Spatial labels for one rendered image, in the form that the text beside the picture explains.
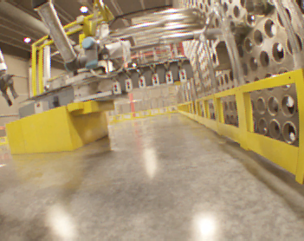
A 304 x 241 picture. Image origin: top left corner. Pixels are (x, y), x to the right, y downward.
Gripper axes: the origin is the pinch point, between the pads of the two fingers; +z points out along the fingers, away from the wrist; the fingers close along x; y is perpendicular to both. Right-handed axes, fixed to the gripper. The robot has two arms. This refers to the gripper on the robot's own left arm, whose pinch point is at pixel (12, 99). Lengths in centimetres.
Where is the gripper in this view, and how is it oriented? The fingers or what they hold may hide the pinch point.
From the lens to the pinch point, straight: 100.4
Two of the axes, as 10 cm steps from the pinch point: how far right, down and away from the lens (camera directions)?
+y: 2.4, -5.0, 8.3
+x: -8.9, 2.4, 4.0
